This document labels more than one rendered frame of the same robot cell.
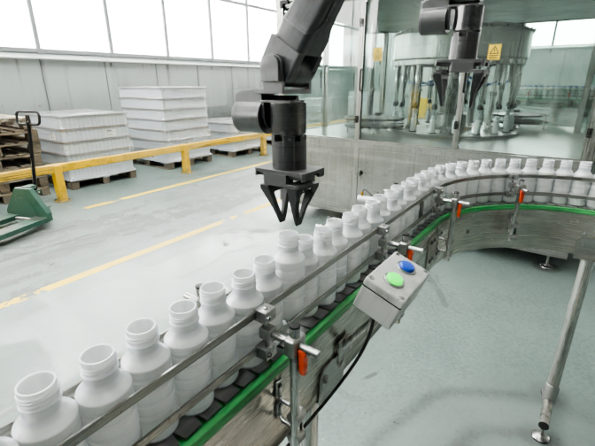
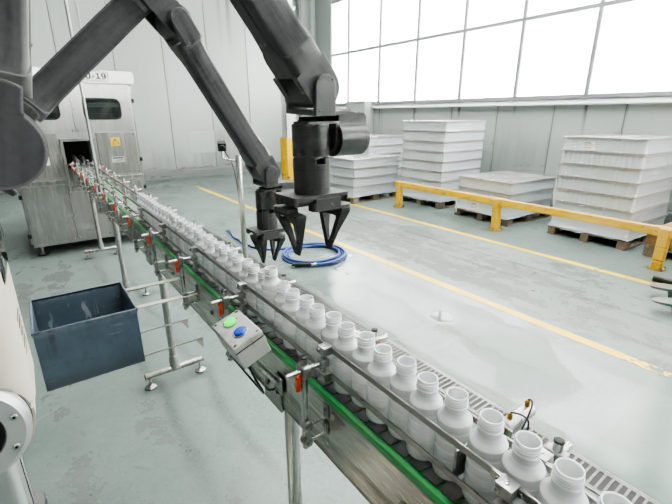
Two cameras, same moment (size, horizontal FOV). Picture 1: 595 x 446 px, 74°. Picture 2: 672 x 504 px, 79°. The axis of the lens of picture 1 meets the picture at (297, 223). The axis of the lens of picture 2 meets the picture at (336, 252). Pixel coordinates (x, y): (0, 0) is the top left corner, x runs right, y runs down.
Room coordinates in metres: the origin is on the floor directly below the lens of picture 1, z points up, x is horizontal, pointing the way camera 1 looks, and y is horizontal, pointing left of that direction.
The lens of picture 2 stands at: (1.17, -0.97, 1.61)
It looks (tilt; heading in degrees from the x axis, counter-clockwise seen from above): 18 degrees down; 108
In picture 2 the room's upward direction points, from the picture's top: straight up
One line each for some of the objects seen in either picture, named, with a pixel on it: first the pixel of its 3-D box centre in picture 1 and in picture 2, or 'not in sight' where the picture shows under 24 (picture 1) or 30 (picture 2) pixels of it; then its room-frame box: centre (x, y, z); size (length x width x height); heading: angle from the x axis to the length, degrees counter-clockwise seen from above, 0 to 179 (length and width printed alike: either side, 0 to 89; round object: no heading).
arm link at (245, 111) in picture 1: (266, 96); (278, 185); (0.67, 0.05, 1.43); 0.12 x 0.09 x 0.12; 55
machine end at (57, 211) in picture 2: not in sight; (75, 159); (-3.89, 3.24, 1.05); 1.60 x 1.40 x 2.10; 145
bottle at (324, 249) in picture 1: (321, 265); (293, 318); (0.75, -0.05, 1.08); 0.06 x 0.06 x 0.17
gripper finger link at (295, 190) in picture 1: (291, 197); (267, 245); (0.64, 0.01, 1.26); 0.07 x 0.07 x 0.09; 55
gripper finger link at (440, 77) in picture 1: (450, 85); (321, 222); (0.94, -0.35, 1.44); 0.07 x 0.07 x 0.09; 55
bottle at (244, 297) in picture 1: (245, 318); (254, 289); (0.55, 0.08, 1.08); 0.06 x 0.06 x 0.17
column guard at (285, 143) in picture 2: not in sight; (290, 161); (-3.07, 8.29, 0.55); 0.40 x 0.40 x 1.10; 55
